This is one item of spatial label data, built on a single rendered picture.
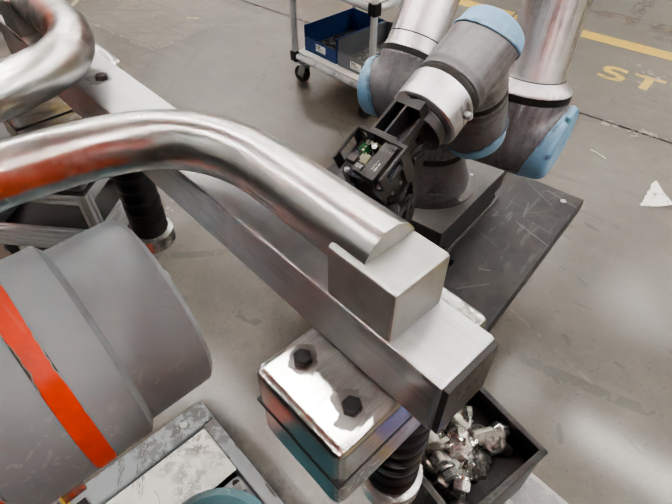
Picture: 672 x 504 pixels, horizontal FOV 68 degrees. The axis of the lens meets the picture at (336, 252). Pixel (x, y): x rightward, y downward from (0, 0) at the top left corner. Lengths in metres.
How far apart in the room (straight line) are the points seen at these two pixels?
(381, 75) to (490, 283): 0.54
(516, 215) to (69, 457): 1.16
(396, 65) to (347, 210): 0.65
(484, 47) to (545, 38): 0.32
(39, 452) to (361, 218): 0.21
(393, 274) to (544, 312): 1.38
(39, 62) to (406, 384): 0.24
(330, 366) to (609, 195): 1.87
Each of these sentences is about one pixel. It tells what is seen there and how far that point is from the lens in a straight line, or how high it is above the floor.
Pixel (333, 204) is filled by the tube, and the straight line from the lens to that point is 0.17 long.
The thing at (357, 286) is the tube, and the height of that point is 1.00.
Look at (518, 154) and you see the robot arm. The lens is 1.01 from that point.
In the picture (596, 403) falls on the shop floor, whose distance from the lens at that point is 1.42.
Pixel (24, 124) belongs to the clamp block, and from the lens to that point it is 0.44.
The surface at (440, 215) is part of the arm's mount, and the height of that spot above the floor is 0.40.
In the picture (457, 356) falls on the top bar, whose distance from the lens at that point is 0.17.
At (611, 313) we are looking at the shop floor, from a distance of 1.61.
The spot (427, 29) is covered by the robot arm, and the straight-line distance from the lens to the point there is 0.82.
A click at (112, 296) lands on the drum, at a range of 0.31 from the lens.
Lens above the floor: 1.12
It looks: 45 degrees down
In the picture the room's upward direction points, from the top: straight up
